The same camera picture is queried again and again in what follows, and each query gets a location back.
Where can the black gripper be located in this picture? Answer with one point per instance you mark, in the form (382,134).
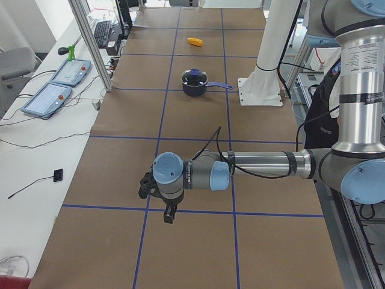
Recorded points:
(170,203)

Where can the glass pot lid blue knob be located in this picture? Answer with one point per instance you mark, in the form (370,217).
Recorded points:
(194,77)

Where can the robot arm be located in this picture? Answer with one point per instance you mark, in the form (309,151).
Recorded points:
(354,165)

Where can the yellow toy corn cob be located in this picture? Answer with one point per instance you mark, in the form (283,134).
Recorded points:
(195,42)

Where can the small black square pad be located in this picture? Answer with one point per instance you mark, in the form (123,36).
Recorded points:
(58,175)

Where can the dark blue saucepan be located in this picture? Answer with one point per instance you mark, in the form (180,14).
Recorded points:
(200,90)

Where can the near blue teach pendant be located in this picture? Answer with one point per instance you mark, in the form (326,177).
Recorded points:
(47,100)

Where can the blue teach pendant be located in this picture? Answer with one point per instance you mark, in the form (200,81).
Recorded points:
(47,100)
(71,73)

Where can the far blue teach pendant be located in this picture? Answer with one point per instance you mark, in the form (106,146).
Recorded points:
(71,73)

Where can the person in dark apron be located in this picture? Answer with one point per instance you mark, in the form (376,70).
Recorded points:
(321,129)

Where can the black keyboard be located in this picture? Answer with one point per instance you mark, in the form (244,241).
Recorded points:
(101,33)

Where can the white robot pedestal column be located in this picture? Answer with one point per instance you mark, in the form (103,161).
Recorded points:
(262,86)

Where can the aluminium frame post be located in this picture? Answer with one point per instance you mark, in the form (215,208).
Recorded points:
(79,13)

